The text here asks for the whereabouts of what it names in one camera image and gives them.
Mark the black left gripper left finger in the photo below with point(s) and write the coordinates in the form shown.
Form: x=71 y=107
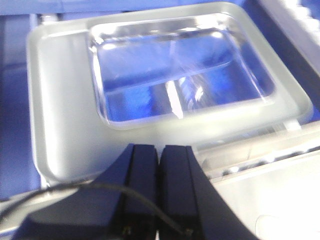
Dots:
x=133 y=220

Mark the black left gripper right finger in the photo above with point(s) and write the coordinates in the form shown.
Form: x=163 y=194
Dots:
x=188 y=197

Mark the silver metal tray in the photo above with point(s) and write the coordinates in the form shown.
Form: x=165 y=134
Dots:
x=270 y=181
x=195 y=75

